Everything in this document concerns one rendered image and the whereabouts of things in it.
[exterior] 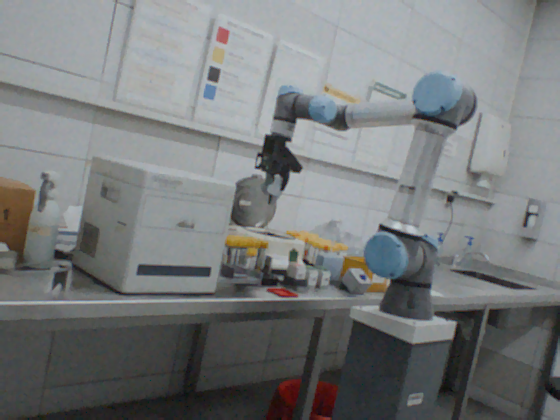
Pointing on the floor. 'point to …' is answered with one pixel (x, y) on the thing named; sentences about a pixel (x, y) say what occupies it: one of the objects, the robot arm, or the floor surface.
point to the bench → (163, 314)
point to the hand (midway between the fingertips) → (272, 200)
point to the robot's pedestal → (388, 377)
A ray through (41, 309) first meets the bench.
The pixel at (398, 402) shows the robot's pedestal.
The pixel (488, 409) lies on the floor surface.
